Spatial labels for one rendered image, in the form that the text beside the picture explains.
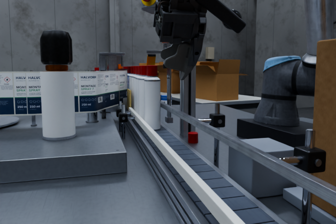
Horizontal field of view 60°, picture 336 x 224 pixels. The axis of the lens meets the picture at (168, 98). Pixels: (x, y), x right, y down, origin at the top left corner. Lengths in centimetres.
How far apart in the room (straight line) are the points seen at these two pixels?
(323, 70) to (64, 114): 63
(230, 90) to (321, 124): 224
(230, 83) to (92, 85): 185
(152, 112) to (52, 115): 29
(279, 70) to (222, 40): 1066
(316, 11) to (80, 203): 77
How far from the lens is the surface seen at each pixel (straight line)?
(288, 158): 41
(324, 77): 52
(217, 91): 264
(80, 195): 62
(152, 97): 90
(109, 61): 136
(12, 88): 109
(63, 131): 85
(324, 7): 94
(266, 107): 104
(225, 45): 1174
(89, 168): 71
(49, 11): 964
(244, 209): 45
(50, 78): 84
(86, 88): 107
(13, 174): 73
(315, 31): 95
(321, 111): 52
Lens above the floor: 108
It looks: 6 degrees down
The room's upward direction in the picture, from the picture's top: straight up
